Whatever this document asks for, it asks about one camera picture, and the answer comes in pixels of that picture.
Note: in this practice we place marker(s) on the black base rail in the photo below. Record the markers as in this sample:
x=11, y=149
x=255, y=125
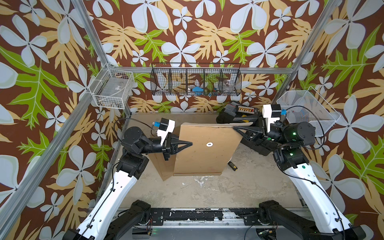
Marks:
x=247, y=216

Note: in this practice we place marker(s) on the black yellow toolbox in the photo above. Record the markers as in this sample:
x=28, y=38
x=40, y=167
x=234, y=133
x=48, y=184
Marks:
x=234, y=112

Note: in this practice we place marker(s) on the white wire basket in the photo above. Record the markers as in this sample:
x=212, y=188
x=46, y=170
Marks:
x=309, y=106
x=111, y=88

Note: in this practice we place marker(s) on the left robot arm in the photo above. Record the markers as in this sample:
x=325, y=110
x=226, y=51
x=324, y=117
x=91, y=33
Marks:
x=101, y=224

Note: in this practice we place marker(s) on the brown kraft file bag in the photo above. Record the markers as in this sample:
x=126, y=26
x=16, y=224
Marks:
x=213, y=147
x=164, y=168

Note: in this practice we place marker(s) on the black yellow screwdriver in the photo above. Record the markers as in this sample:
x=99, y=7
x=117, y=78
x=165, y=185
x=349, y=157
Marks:
x=232, y=166

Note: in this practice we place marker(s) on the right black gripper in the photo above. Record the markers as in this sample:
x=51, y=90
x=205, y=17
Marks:
x=262, y=142

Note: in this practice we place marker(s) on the black wire basket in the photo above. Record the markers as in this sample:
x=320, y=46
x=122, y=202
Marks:
x=180, y=78

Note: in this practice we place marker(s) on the white wire basket right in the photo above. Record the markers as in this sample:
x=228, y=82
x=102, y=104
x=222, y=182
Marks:
x=309, y=106

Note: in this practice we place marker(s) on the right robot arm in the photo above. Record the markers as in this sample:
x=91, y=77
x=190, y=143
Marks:
x=328, y=222

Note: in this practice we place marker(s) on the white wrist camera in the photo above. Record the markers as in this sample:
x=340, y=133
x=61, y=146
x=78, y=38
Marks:
x=272, y=113
x=165, y=126

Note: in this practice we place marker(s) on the blue object in basket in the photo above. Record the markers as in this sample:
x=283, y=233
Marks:
x=198, y=90

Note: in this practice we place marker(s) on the white wire basket left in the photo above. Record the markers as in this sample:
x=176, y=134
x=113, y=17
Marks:
x=111, y=88

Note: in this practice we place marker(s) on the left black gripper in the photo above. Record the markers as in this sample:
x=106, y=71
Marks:
x=169, y=145

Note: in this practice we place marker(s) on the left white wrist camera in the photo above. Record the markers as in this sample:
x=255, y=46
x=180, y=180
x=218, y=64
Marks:
x=165, y=126

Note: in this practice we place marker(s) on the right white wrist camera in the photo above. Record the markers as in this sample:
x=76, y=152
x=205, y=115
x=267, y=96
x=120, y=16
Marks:
x=272, y=113

